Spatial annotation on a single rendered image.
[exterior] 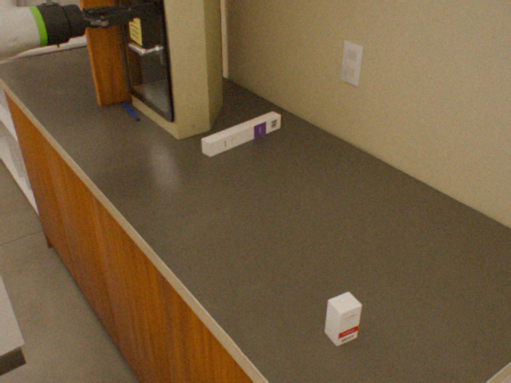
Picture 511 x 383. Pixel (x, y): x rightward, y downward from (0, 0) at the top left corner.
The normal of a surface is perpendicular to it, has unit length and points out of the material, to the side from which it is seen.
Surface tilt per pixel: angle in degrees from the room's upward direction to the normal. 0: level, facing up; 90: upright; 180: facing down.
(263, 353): 0
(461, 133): 90
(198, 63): 90
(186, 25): 90
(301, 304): 0
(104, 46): 90
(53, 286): 0
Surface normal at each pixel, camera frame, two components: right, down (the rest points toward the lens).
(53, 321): 0.00, -0.83
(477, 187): -0.81, 0.33
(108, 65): 0.58, 0.45
